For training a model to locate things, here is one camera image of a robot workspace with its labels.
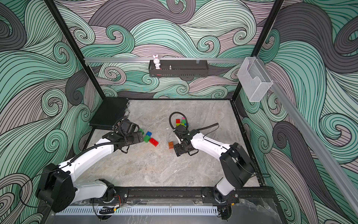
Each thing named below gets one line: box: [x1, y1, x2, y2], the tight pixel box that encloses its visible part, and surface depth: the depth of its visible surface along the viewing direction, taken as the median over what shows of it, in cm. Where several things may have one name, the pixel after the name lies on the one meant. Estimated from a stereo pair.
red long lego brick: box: [149, 137, 159, 147], surface depth 95 cm
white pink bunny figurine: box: [152, 54, 161, 70], surface depth 91 cm
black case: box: [89, 97, 130, 129], surface depth 110 cm
